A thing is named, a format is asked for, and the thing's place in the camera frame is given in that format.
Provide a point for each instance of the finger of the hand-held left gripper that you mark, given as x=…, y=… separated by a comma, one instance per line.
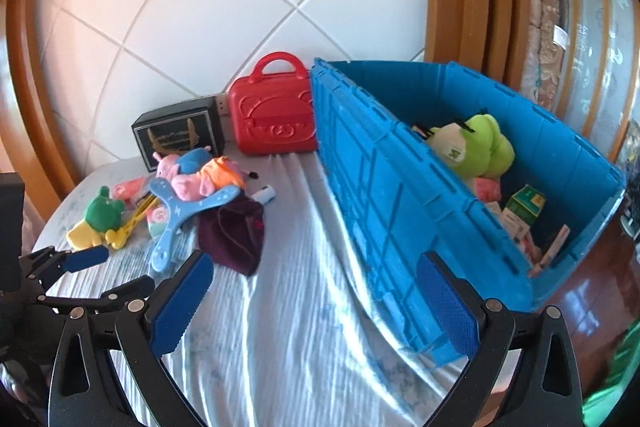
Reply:
x=125, y=289
x=85, y=258

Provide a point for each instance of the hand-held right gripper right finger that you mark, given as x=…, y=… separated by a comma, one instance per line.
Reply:
x=447, y=302

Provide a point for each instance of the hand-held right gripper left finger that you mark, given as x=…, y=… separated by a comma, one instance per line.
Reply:
x=182, y=302

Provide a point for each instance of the yellow clamp toy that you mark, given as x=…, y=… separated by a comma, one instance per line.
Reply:
x=82, y=234

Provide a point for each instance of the blue plastic crate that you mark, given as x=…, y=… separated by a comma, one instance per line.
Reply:
x=380, y=207

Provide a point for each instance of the green frog toy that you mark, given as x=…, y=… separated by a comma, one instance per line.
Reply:
x=102, y=209

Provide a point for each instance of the dark maroon cloth pouch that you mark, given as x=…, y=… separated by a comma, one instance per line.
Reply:
x=230, y=237

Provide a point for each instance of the pink packet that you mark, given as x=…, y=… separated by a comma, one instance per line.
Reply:
x=127, y=188

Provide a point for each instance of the light blue toy boomerang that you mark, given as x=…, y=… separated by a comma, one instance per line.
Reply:
x=172, y=212

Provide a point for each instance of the white red medicine box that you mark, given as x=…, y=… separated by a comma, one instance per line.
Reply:
x=515, y=229

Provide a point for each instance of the light blue bed sheet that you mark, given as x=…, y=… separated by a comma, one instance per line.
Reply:
x=300, y=307

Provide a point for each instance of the pink soft toy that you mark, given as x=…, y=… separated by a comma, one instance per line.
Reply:
x=487, y=189

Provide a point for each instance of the beige curtain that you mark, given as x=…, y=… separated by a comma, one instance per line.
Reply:
x=10, y=107

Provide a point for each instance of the narrow white red box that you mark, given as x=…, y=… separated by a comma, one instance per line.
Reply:
x=557, y=242

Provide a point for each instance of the green white medicine box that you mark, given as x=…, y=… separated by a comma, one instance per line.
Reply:
x=525, y=202

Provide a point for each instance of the small white tube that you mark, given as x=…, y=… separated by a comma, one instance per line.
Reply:
x=264, y=194

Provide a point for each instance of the pink pig plush orange dress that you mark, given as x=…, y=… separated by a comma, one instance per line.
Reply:
x=225, y=172

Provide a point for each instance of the black gift box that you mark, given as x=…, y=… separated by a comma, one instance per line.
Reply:
x=175, y=132

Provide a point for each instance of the green plush toy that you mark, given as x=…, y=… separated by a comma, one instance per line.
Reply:
x=480, y=142

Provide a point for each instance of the green cloth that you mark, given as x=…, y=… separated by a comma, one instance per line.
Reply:
x=615, y=402

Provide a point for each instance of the red toy suitcase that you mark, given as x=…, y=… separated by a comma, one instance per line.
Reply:
x=270, y=122

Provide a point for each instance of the patterned rolled rug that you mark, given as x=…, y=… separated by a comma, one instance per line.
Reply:
x=545, y=57

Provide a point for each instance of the white quilted wooden headboard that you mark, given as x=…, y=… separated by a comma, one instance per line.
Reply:
x=200, y=7

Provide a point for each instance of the patterned glass door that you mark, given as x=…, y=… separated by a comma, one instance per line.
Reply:
x=600, y=57

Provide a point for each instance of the wall socket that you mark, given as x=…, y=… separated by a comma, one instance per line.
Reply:
x=222, y=104

